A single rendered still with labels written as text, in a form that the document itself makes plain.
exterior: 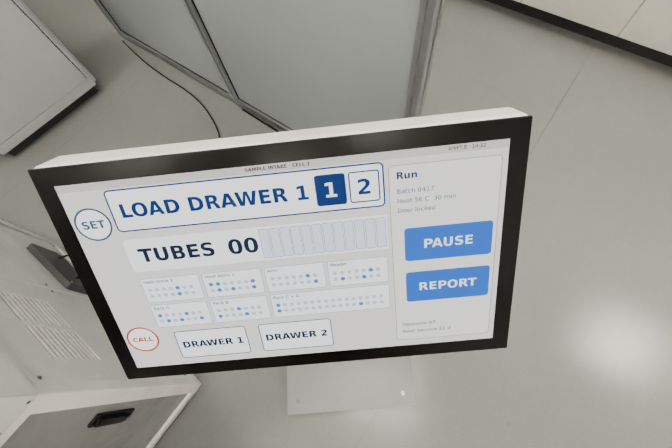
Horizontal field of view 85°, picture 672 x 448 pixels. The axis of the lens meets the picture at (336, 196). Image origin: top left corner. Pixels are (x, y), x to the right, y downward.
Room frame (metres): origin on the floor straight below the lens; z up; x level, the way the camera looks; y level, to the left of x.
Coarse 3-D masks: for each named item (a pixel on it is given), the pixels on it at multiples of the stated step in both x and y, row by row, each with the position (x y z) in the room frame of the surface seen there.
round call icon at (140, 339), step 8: (128, 328) 0.10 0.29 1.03; (136, 328) 0.10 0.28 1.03; (144, 328) 0.09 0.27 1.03; (152, 328) 0.09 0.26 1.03; (128, 336) 0.09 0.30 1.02; (136, 336) 0.09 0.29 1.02; (144, 336) 0.09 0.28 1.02; (152, 336) 0.08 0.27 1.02; (128, 344) 0.08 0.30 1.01; (136, 344) 0.08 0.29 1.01; (144, 344) 0.08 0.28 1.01; (152, 344) 0.08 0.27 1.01; (160, 344) 0.08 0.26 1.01; (136, 352) 0.07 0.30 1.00
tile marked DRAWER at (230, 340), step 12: (180, 336) 0.08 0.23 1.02; (192, 336) 0.08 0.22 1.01; (204, 336) 0.07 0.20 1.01; (216, 336) 0.07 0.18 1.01; (228, 336) 0.07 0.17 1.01; (240, 336) 0.07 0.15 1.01; (180, 348) 0.07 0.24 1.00; (192, 348) 0.06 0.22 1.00; (204, 348) 0.06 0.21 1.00; (216, 348) 0.06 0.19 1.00; (228, 348) 0.06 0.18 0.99; (240, 348) 0.05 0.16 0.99
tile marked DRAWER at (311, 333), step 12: (264, 324) 0.07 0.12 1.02; (276, 324) 0.07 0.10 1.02; (288, 324) 0.07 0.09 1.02; (300, 324) 0.07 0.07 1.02; (312, 324) 0.06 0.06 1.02; (324, 324) 0.06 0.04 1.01; (264, 336) 0.06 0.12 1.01; (276, 336) 0.06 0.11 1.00; (288, 336) 0.06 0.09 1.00; (300, 336) 0.05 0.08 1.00; (312, 336) 0.05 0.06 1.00; (324, 336) 0.05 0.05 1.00; (264, 348) 0.05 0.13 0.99; (276, 348) 0.05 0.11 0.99; (288, 348) 0.04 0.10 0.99; (300, 348) 0.04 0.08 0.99
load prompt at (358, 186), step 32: (128, 192) 0.21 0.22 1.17; (160, 192) 0.20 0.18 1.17; (192, 192) 0.20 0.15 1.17; (224, 192) 0.19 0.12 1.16; (256, 192) 0.19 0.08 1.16; (288, 192) 0.18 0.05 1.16; (320, 192) 0.18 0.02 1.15; (352, 192) 0.17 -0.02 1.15; (384, 192) 0.17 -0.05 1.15; (128, 224) 0.19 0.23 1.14; (160, 224) 0.18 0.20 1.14; (192, 224) 0.18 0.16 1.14
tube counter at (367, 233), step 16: (288, 224) 0.16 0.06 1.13; (304, 224) 0.16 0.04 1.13; (320, 224) 0.15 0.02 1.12; (336, 224) 0.15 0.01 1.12; (352, 224) 0.15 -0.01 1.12; (368, 224) 0.14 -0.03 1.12; (384, 224) 0.14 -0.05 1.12; (224, 240) 0.16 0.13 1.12; (240, 240) 0.15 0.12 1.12; (256, 240) 0.15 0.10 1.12; (272, 240) 0.15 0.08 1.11; (288, 240) 0.15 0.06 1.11; (304, 240) 0.14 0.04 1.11; (320, 240) 0.14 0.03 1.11; (336, 240) 0.14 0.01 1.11; (352, 240) 0.13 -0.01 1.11; (368, 240) 0.13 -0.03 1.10; (384, 240) 0.13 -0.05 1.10; (240, 256) 0.14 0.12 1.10; (256, 256) 0.14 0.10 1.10; (272, 256) 0.14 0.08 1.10; (288, 256) 0.13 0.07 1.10; (304, 256) 0.13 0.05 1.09
